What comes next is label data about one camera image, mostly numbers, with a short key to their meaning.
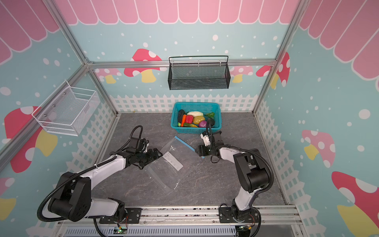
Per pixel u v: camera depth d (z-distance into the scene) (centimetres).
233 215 66
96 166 51
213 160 83
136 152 70
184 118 112
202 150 85
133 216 74
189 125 107
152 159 79
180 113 113
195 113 115
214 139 76
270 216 76
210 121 109
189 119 109
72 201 42
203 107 116
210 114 116
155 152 82
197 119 109
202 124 106
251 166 53
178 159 92
